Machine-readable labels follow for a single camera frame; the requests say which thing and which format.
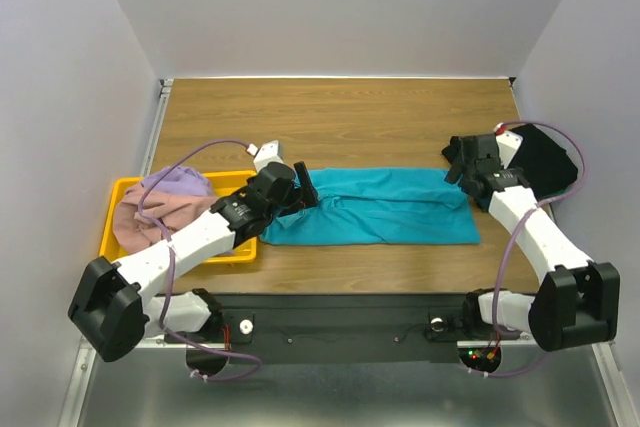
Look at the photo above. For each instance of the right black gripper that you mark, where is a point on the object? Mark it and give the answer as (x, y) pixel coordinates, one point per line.
(460, 161)

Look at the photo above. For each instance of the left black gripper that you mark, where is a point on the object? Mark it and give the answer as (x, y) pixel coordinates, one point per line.
(306, 197)

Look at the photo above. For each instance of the teal t shirt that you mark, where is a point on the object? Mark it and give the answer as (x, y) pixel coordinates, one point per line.
(379, 206)

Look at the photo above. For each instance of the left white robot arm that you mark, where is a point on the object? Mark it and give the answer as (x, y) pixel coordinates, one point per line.
(190, 242)

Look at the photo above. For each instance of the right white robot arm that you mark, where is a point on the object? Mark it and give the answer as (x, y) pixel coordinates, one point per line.
(577, 302)

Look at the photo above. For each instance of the yellow plastic bin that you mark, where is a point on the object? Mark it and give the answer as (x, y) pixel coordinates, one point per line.
(224, 183)

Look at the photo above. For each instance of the folded black t shirt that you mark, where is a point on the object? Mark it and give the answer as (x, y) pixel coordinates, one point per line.
(540, 163)

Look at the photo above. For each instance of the lavender t shirt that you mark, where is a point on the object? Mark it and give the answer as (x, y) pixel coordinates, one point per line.
(182, 180)

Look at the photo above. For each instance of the pink t shirt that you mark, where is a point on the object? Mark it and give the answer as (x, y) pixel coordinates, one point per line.
(137, 229)

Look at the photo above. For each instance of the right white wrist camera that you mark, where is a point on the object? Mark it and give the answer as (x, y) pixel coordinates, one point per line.
(508, 144)

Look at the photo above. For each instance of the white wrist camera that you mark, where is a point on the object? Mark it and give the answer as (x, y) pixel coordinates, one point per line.
(508, 144)
(265, 154)

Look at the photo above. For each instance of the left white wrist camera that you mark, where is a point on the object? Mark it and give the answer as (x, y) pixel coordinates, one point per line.
(265, 154)

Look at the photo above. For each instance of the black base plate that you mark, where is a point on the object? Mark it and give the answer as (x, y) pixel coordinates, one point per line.
(281, 329)

